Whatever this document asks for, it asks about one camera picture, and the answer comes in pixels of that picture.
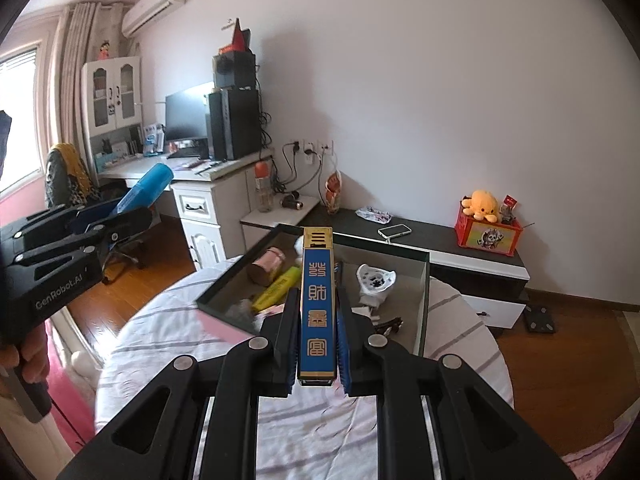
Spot white wall socket panel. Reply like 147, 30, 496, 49
291, 138, 335, 157

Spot white air conditioner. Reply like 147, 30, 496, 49
121, 0, 188, 38

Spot printed snack packet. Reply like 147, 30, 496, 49
356, 206, 393, 225

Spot black computer monitor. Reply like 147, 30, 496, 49
164, 81, 216, 143

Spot red triangular ornament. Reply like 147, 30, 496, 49
220, 17, 253, 56

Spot clear bottle with orange cap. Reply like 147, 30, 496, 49
254, 161, 275, 213

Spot black power cables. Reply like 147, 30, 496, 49
270, 142, 331, 196

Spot black-top low cabinet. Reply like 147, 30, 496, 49
300, 207, 531, 331

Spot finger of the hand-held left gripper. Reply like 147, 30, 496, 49
12, 207, 153, 281
0, 206, 123, 253

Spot blue and gold box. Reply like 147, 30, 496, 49
296, 226, 335, 388

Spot window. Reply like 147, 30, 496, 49
0, 45, 41, 196

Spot black speaker box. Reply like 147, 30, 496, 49
212, 50, 258, 91

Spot white low cabinet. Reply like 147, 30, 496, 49
239, 194, 322, 261

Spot striped white quilt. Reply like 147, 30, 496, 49
95, 255, 516, 480

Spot blue plastic tube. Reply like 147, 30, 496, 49
116, 162, 175, 216

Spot person's left hand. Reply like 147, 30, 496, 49
0, 330, 52, 378

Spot yellow patterned cloth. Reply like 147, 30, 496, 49
50, 142, 93, 201

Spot yellow highlighter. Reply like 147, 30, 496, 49
250, 266, 302, 313

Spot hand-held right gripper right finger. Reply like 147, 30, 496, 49
335, 289, 576, 480

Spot blue and white carton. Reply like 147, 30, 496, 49
142, 124, 166, 156

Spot pink blanket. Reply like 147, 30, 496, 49
45, 317, 98, 441

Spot white desk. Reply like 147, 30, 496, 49
97, 147, 276, 266

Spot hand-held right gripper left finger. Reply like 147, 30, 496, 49
55, 289, 302, 480

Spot black floor scale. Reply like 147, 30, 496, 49
522, 304, 557, 333

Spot beige curtain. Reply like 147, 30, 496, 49
52, 1, 126, 196

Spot person's pink clothing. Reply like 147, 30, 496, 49
560, 425, 636, 480

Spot black computer tower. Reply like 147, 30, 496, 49
206, 87, 263, 161

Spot white glass-door hutch cabinet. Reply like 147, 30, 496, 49
81, 56, 143, 171

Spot yellow octopus plush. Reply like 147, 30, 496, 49
460, 189, 502, 223

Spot white paw-print dish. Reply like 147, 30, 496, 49
356, 263, 398, 306

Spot dark grey jacket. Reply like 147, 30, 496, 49
45, 152, 76, 211

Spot black hair clip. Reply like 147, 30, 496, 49
372, 316, 405, 336

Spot pink box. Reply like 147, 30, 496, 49
195, 223, 432, 358

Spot red printed box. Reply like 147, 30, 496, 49
454, 205, 523, 257

